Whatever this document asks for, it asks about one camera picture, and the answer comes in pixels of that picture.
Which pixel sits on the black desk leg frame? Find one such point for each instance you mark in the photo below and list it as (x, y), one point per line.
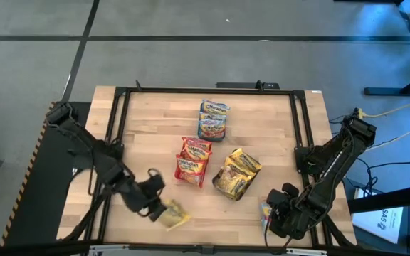
(383, 91)

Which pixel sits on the silver metal strip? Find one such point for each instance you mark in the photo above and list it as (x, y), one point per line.
(306, 251)

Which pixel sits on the black shelf bar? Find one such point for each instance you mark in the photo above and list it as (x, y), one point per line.
(386, 200)

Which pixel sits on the red plastic bin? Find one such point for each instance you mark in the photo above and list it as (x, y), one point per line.
(203, 179)

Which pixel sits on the yellow power plug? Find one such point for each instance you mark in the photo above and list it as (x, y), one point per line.
(360, 113)

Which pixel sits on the blue Maruchan ramen pack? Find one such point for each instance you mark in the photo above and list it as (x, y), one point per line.
(215, 106)
(212, 117)
(211, 128)
(265, 213)

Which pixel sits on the black crossbar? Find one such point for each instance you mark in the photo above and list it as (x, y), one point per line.
(30, 249)

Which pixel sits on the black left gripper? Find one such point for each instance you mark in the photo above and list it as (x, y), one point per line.
(144, 193)

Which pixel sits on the black aluminium table frame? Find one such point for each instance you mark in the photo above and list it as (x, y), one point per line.
(162, 90)

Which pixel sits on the dark grey plastic bin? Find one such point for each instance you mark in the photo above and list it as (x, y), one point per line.
(248, 187)

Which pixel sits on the black platform hazard striped edge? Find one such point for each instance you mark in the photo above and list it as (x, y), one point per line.
(37, 199)

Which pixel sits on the black bar device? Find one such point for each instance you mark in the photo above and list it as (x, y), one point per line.
(240, 85)

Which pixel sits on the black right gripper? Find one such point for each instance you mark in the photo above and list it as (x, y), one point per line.
(292, 218)

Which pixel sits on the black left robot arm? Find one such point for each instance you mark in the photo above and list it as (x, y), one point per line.
(94, 153)

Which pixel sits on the red Maruchan ramen pack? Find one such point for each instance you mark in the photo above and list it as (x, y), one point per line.
(198, 141)
(195, 153)
(190, 172)

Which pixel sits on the white printed sign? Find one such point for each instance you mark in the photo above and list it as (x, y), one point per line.
(376, 222)

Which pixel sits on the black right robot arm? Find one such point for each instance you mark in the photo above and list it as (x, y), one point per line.
(333, 160)

